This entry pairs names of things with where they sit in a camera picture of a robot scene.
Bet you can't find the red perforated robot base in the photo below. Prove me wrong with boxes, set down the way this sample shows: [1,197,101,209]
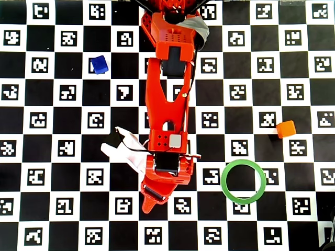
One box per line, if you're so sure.
[140,12,158,49]

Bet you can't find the blue cube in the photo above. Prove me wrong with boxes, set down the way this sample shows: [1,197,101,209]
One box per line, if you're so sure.
[91,55,109,75]

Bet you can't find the green flat ring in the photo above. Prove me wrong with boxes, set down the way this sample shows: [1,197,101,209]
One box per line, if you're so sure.
[220,158,267,205]

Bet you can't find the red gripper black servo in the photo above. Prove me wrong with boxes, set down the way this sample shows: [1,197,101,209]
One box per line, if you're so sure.
[141,153,193,214]

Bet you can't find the thin black camera cable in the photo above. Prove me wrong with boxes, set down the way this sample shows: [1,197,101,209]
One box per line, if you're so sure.
[116,39,197,154]

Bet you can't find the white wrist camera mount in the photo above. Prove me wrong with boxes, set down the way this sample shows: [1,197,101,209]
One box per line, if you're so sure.
[100,127,150,175]

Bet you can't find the black white marker checkerboard mat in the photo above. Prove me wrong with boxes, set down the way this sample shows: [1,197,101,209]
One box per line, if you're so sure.
[0,0,335,251]

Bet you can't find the grey duct tape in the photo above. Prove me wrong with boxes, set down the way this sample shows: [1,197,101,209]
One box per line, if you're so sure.
[177,15,210,47]

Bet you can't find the orange cube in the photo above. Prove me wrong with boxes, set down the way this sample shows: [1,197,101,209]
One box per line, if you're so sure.
[276,120,297,139]

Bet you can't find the small grey square module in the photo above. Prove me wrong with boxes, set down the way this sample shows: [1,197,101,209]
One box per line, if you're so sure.
[169,134,182,148]

